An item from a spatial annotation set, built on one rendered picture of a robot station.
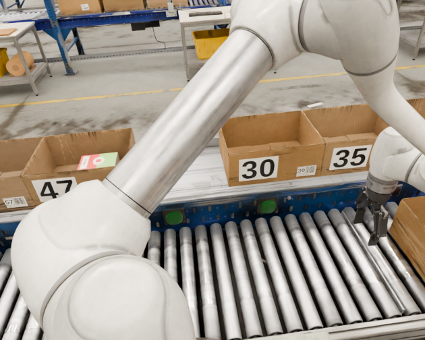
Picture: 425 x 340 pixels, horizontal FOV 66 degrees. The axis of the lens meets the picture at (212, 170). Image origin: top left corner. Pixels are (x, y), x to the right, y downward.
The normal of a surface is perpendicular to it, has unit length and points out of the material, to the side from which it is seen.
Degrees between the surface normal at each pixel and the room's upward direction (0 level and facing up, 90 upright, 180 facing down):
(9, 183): 90
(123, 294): 5
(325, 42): 122
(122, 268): 7
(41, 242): 16
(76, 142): 90
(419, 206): 90
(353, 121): 89
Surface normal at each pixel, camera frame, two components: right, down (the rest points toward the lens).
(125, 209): 0.64, -0.48
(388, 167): -0.70, 0.48
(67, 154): 0.12, 0.58
